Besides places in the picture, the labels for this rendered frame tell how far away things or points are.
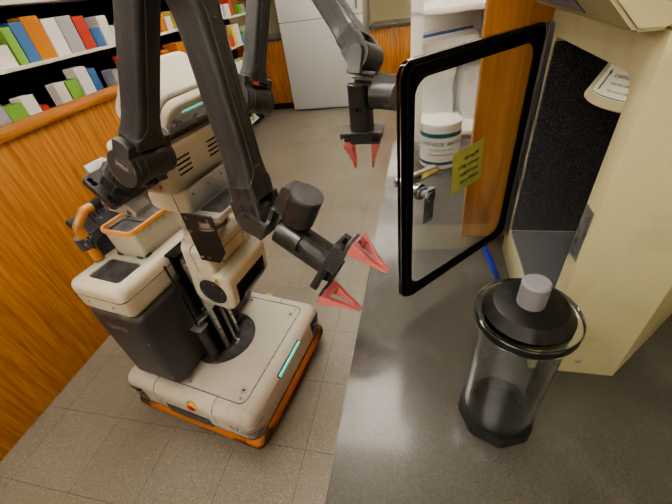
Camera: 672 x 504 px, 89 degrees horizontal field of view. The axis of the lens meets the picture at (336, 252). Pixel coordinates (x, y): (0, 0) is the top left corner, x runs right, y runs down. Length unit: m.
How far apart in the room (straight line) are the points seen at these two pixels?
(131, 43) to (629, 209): 0.70
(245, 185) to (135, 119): 0.24
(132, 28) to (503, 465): 0.81
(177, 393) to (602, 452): 1.37
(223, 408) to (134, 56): 1.17
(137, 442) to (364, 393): 1.45
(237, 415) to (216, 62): 1.18
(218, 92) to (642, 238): 0.57
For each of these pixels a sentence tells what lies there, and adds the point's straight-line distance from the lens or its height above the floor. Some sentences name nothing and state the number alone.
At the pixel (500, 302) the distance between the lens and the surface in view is 0.41.
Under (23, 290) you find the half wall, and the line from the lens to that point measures 2.14.
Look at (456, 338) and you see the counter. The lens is 0.68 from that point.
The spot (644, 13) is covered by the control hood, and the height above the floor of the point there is 1.42.
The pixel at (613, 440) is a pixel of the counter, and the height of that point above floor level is 0.94.
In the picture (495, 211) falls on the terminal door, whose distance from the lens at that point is 0.77.
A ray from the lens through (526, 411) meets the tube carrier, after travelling 0.52.
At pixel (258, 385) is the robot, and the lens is 1.47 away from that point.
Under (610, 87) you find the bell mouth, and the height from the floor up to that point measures 1.34.
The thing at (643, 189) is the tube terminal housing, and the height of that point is 1.27.
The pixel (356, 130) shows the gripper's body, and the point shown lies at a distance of 0.86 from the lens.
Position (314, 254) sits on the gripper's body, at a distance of 0.59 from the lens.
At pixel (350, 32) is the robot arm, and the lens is 0.86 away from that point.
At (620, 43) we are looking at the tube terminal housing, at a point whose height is 1.39.
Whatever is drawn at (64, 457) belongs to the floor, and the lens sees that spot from 2.10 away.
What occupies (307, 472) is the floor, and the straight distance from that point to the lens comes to 1.59.
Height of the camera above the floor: 1.47
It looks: 38 degrees down
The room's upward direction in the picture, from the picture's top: 9 degrees counter-clockwise
